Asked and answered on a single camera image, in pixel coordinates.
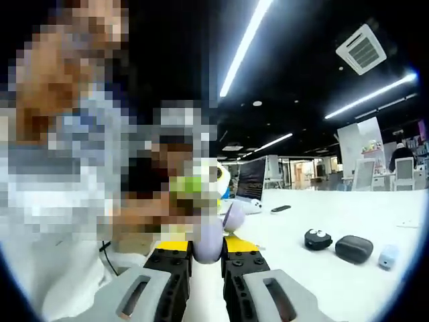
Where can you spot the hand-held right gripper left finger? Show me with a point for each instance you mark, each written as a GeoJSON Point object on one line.
{"type": "Point", "coordinates": [177, 265]}

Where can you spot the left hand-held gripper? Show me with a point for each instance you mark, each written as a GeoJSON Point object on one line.
{"type": "Point", "coordinates": [225, 184]}

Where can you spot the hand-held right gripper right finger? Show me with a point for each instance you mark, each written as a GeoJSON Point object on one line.
{"type": "Point", "coordinates": [241, 265]}

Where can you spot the lavender earbud case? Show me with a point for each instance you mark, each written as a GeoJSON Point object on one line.
{"type": "Point", "coordinates": [207, 250]}

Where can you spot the black googly-eyed earbud case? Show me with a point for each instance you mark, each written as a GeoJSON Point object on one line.
{"type": "Point", "coordinates": [318, 242]}

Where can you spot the black oval earbud case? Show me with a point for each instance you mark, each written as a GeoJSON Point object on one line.
{"type": "Point", "coordinates": [354, 250]}

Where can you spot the light blue earbud case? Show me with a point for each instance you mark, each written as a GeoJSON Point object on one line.
{"type": "Point", "coordinates": [388, 257]}

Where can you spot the open laptop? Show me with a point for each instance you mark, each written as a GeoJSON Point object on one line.
{"type": "Point", "coordinates": [251, 177]}

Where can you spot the white rounded gadget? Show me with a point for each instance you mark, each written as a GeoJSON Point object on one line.
{"type": "Point", "coordinates": [254, 206]}

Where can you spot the black pen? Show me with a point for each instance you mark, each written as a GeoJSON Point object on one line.
{"type": "Point", "coordinates": [281, 208]}

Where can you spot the long ceiling light strip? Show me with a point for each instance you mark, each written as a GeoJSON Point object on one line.
{"type": "Point", "coordinates": [368, 97]}
{"type": "Point", "coordinates": [275, 142]}
{"type": "Point", "coordinates": [245, 50]}

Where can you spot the white table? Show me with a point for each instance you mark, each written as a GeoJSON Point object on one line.
{"type": "Point", "coordinates": [335, 285]}

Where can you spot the person's white shirt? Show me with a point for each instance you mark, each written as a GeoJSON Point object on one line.
{"type": "Point", "coordinates": [67, 285]}

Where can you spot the white square pillar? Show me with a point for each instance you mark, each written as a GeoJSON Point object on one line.
{"type": "Point", "coordinates": [350, 147]}

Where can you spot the white mesh office chair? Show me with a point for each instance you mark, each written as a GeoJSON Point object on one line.
{"type": "Point", "coordinates": [405, 172]}
{"type": "Point", "coordinates": [363, 174]}

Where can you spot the white ceiling air conditioner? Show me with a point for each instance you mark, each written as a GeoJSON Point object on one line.
{"type": "Point", "coordinates": [361, 50]}

